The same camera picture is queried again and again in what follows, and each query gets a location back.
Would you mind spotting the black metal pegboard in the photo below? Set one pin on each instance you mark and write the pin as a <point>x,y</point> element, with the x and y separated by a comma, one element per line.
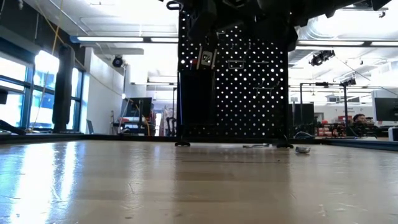
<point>248,118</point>

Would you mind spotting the black wall camera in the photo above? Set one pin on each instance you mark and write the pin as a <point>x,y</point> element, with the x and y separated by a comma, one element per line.
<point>117,61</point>

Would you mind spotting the black building column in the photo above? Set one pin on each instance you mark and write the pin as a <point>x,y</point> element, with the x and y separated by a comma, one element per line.
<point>63,93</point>

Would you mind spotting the ceiling light strip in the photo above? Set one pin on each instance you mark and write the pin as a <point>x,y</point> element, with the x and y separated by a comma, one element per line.
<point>109,39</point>
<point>329,42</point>

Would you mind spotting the black aluminium table frame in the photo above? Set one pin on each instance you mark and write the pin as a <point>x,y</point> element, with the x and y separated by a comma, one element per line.
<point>93,137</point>

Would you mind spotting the small chrome combination wrench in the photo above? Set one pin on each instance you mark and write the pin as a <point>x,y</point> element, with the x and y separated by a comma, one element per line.
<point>255,145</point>

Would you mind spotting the black metal stand rig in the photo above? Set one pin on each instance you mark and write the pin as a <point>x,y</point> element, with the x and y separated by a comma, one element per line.
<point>345,105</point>

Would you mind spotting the black ceiling spotlight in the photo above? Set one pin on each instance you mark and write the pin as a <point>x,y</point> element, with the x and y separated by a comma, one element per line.
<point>320,58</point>

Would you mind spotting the black cabinet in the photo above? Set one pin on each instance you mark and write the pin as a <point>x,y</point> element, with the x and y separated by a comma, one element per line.
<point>301,119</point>

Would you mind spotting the person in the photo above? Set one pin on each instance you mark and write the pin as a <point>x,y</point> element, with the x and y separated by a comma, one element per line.
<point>360,123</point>

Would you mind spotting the silver ceiling duct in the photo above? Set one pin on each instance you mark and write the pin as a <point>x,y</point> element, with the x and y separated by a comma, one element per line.
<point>311,31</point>

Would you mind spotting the black computer monitor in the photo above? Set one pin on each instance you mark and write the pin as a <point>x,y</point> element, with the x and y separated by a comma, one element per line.
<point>136,109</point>
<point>387,109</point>

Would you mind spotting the metal pegboard hook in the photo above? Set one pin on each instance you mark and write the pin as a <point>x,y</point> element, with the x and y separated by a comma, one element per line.
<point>236,63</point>
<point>262,88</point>

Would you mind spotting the white container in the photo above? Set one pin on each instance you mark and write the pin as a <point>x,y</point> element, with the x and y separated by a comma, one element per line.
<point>393,134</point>

